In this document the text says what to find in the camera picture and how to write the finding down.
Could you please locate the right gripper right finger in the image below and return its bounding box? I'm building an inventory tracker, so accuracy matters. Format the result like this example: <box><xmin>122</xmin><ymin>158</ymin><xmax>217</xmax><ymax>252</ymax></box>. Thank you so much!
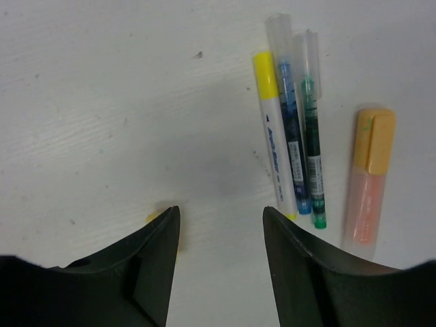
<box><xmin>263</xmin><ymin>206</ymin><xmax>435</xmax><ymax>326</ymax></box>

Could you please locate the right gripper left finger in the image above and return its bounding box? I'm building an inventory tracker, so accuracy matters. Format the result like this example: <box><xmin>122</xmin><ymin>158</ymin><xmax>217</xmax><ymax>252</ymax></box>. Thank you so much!
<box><xmin>1</xmin><ymin>206</ymin><xmax>180</xmax><ymax>326</ymax></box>

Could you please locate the yellow thick highlighter cap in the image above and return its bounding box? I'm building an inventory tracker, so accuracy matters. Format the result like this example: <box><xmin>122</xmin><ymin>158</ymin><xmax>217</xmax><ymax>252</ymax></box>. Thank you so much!
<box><xmin>145</xmin><ymin>208</ymin><xmax>180</xmax><ymax>263</ymax></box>

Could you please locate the yellow capped white marker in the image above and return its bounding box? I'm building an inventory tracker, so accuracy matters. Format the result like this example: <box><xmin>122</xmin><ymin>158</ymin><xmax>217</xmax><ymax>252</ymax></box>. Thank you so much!
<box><xmin>253</xmin><ymin>51</ymin><xmax>298</xmax><ymax>220</ymax></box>

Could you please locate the blue green pen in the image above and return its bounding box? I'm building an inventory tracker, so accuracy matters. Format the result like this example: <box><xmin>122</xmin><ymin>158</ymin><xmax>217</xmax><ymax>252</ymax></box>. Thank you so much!
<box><xmin>265</xmin><ymin>14</ymin><xmax>312</xmax><ymax>215</ymax></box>

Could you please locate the green gel pen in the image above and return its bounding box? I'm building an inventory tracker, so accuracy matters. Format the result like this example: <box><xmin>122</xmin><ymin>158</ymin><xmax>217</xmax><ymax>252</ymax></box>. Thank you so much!
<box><xmin>294</xmin><ymin>29</ymin><xmax>327</xmax><ymax>230</ymax></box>

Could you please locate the orange thick highlighter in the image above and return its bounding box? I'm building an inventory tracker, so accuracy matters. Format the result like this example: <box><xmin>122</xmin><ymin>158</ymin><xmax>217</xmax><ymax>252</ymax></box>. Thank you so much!
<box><xmin>342</xmin><ymin>108</ymin><xmax>396</xmax><ymax>260</ymax></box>

